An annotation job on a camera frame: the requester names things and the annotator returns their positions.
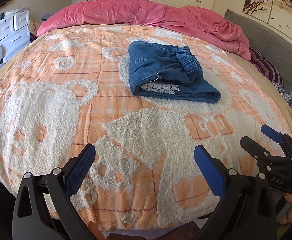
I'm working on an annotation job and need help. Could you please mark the blue denim pant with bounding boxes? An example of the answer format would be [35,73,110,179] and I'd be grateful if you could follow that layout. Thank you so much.
[128,41,221,103]

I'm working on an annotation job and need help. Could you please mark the striped purple pillow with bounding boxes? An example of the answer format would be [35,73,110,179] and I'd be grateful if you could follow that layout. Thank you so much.
[249,48,284,86]

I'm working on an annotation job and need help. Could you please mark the grey headboard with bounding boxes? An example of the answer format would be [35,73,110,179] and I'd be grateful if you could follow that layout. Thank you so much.
[224,9,292,96]

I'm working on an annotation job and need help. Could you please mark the peach bear pattern blanket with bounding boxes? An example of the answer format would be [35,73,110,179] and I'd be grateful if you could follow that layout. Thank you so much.
[0,25,292,231]

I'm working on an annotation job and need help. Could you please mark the pink duvet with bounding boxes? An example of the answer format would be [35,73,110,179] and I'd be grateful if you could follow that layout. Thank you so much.
[37,0,251,61]

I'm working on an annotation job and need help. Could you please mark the white drawer chest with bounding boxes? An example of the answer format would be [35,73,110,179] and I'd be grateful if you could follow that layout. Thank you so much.
[0,8,30,63]

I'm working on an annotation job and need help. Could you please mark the blossom wall painting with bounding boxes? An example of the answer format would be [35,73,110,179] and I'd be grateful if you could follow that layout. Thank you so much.
[242,0,292,39]

